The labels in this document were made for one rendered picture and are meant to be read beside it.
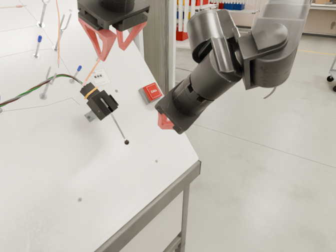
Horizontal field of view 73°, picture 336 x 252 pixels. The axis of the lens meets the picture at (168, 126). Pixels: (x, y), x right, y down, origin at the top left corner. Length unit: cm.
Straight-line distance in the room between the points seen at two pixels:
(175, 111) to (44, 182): 35
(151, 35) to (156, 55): 13
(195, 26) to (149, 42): 118
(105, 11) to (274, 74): 26
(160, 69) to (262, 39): 127
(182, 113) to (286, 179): 186
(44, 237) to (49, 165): 15
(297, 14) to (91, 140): 51
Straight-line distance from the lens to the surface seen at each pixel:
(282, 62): 31
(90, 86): 59
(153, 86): 73
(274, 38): 31
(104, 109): 56
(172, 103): 37
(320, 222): 199
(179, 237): 116
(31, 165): 59
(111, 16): 38
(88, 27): 42
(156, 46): 152
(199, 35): 35
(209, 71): 31
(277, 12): 35
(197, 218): 172
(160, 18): 147
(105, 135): 64
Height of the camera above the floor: 140
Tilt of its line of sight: 33 degrees down
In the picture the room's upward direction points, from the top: straight up
